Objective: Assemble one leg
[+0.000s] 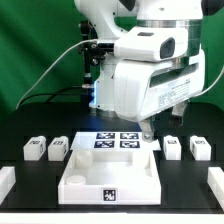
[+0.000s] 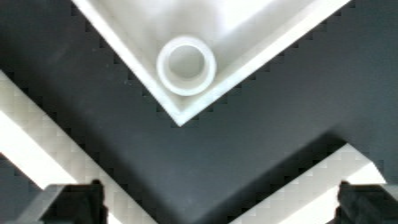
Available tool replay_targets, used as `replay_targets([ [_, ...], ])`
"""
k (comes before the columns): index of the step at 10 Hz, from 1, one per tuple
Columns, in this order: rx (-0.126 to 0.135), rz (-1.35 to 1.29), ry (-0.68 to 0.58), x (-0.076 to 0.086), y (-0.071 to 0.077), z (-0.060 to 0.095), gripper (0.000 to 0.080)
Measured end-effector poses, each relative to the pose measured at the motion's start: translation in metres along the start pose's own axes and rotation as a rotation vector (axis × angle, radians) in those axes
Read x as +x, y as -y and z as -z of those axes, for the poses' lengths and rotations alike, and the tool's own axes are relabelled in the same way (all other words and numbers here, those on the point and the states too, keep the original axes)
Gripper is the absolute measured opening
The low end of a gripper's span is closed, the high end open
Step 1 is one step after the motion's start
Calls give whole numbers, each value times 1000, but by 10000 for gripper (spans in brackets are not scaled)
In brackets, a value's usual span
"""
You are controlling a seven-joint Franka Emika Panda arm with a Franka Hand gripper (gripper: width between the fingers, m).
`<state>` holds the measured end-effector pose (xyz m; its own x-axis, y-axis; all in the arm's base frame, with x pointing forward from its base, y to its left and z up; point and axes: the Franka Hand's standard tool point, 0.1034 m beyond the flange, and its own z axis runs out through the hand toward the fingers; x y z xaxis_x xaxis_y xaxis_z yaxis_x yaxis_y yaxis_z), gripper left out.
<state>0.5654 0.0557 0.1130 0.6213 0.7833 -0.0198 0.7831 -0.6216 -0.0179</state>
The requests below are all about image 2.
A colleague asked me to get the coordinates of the white L-shaped obstacle fence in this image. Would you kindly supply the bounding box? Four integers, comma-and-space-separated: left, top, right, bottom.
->
0, 71, 386, 224

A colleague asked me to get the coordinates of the white square tabletop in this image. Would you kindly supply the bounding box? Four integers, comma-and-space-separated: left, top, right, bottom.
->
71, 0, 352, 124

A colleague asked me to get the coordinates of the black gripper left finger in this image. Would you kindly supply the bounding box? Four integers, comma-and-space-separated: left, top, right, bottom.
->
16, 179, 109, 224

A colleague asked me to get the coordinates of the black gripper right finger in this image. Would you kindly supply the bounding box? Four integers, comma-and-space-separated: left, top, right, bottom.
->
334, 181, 398, 224

